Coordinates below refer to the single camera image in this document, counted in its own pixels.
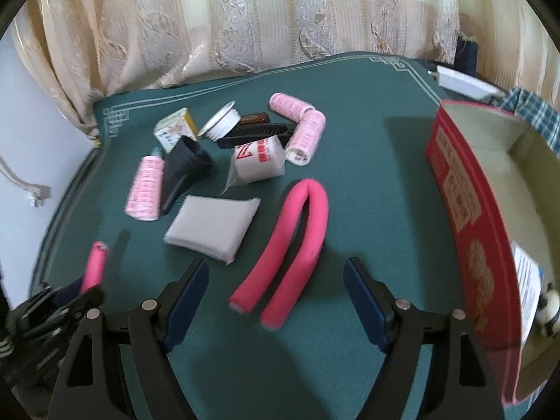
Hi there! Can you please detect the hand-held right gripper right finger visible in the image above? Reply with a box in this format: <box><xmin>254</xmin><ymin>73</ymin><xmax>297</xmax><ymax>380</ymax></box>
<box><xmin>343</xmin><ymin>258</ymin><xmax>506</xmax><ymax>420</ymax></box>

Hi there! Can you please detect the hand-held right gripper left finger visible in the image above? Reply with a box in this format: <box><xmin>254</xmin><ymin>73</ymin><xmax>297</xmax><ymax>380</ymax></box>
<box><xmin>47</xmin><ymin>258</ymin><xmax>210</xmax><ymax>420</ymax></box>

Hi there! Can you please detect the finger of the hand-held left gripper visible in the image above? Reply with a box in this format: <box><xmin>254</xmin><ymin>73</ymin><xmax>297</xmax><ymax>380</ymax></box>
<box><xmin>59</xmin><ymin>276</ymin><xmax>84</xmax><ymax>300</ymax></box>
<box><xmin>52</xmin><ymin>286</ymin><xmax>105</xmax><ymax>321</ymax></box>

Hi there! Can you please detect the short pink foam curler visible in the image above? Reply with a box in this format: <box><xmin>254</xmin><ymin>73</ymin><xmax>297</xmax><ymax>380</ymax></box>
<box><xmin>80</xmin><ymin>240</ymin><xmax>110</xmax><ymax>295</ymax></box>

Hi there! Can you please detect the grey tissue packet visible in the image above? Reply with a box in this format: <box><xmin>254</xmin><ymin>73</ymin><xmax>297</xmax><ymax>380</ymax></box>
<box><xmin>163</xmin><ymin>195</ymin><xmax>261</xmax><ymax>265</ymax></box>

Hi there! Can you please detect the long bent pink foam curler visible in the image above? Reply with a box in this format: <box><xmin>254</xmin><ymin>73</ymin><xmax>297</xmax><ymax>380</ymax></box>
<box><xmin>229</xmin><ymin>178</ymin><xmax>329</xmax><ymax>330</ymax></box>

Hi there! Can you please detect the pink hair roller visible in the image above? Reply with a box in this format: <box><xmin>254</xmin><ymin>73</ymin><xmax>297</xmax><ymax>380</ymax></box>
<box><xmin>125</xmin><ymin>156</ymin><xmax>166</xmax><ymax>222</ymax></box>
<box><xmin>284</xmin><ymin>109</ymin><xmax>327</xmax><ymax>167</ymax></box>
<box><xmin>268</xmin><ymin>93</ymin><xmax>316</xmax><ymax>122</ymax></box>

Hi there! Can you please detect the red cardboard box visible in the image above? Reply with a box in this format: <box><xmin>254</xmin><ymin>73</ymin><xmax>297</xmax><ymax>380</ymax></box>
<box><xmin>425</xmin><ymin>98</ymin><xmax>560</xmax><ymax>410</ymax></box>

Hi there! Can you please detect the white tissue packet red print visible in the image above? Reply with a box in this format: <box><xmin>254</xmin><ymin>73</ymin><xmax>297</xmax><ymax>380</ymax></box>
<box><xmin>221</xmin><ymin>135</ymin><xmax>287</xmax><ymax>195</ymax></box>

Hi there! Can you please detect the yellow white small box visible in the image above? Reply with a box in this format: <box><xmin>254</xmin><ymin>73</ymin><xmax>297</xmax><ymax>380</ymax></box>
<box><xmin>153</xmin><ymin>108</ymin><xmax>198</xmax><ymax>154</ymax></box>

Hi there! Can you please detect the black comb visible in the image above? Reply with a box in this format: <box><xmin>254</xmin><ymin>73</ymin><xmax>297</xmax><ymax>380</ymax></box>
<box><xmin>216</xmin><ymin>122</ymin><xmax>298</xmax><ymax>149</ymax></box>

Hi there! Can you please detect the white round jar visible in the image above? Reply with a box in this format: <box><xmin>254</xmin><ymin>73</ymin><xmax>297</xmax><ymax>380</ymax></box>
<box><xmin>198</xmin><ymin>101</ymin><xmax>242</xmax><ymax>141</ymax></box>

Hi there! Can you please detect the brown hair clip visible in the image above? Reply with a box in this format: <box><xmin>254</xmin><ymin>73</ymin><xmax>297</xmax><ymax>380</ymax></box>
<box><xmin>238</xmin><ymin>113</ymin><xmax>273</xmax><ymax>128</ymax></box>

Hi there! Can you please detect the green table mat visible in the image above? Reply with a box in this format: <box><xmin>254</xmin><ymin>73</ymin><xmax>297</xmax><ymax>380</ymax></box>
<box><xmin>33</xmin><ymin>51</ymin><xmax>521</xmax><ymax>420</ymax></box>

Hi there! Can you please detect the white paper leaflet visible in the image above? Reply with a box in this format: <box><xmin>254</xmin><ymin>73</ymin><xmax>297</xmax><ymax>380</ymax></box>
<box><xmin>510</xmin><ymin>240</ymin><xmax>543</xmax><ymax>346</ymax></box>

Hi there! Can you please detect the white black small object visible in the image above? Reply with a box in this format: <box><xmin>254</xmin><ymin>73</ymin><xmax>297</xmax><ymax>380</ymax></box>
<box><xmin>536</xmin><ymin>282</ymin><xmax>560</xmax><ymax>337</ymax></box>

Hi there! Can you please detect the white flat box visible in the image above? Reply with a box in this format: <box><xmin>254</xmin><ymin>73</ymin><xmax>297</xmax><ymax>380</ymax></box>
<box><xmin>428</xmin><ymin>65</ymin><xmax>506</xmax><ymax>99</ymax></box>

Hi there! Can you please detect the blue plaid cloth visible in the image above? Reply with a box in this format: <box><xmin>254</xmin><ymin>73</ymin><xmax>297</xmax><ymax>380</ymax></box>
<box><xmin>499</xmin><ymin>86</ymin><xmax>560</xmax><ymax>158</ymax></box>

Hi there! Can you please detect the dark blue object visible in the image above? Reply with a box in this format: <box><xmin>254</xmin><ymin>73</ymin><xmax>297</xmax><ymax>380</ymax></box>
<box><xmin>457</xmin><ymin>30</ymin><xmax>480</xmax><ymax>75</ymax></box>

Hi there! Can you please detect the beige patterned curtain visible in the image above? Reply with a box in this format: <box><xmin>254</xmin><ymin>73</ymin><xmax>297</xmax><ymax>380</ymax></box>
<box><xmin>9</xmin><ymin>0</ymin><xmax>560</xmax><ymax>152</ymax></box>

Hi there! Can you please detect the white cable with plug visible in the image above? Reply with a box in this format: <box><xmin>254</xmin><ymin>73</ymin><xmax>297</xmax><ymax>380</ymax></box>
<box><xmin>0</xmin><ymin>144</ymin><xmax>51</xmax><ymax>208</ymax></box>

